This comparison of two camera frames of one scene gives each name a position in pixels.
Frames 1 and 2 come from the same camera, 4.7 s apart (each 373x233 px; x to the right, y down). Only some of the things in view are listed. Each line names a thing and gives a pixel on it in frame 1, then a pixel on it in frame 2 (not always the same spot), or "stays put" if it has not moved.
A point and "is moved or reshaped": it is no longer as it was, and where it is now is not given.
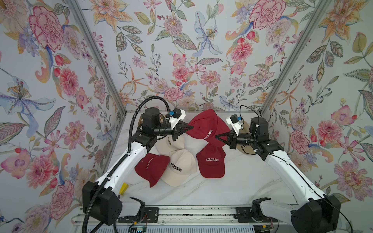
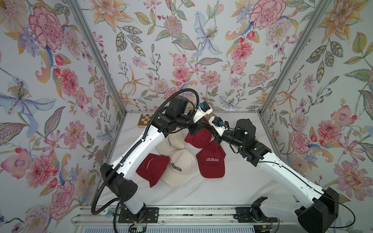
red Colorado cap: x=211 y=160 stays put
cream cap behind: x=166 y=144 stays put
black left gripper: x=178 y=130 -> x=195 y=127
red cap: x=206 y=124 is moved or reshaped
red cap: x=153 y=167 stays put
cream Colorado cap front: x=182 y=163 stays put
